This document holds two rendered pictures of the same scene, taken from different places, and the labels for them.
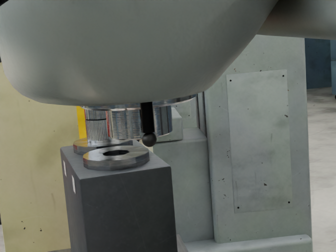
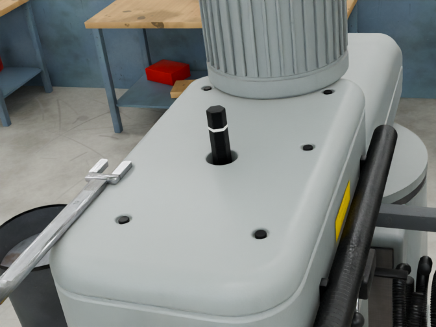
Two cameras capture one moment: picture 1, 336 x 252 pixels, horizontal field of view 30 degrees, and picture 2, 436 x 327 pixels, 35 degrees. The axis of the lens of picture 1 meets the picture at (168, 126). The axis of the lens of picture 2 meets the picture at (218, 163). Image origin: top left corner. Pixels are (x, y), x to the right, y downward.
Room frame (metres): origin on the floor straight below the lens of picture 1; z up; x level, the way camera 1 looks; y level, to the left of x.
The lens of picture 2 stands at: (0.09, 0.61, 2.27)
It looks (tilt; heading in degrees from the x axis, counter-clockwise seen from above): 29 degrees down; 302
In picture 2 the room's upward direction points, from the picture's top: 8 degrees counter-clockwise
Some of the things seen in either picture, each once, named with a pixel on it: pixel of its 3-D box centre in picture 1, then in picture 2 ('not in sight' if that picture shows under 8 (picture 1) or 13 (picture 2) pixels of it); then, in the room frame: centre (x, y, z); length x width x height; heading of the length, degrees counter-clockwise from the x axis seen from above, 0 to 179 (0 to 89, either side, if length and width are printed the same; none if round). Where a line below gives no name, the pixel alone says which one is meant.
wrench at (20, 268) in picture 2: not in sight; (61, 222); (0.54, 0.19, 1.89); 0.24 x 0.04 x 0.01; 98
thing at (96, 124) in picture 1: (101, 123); not in sight; (0.92, 0.10, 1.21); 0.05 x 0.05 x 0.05
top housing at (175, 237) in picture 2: not in sight; (233, 207); (0.45, 0.01, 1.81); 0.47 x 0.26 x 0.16; 99
